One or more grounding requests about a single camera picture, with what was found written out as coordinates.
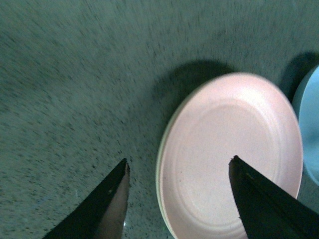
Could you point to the pink plate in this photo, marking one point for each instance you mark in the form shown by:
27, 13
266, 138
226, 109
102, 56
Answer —
239, 114

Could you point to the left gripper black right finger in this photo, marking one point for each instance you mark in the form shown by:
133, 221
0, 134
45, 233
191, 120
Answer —
267, 211

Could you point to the blue plate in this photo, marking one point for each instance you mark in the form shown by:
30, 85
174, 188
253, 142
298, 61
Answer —
306, 106

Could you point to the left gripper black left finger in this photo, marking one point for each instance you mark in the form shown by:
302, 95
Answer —
102, 213

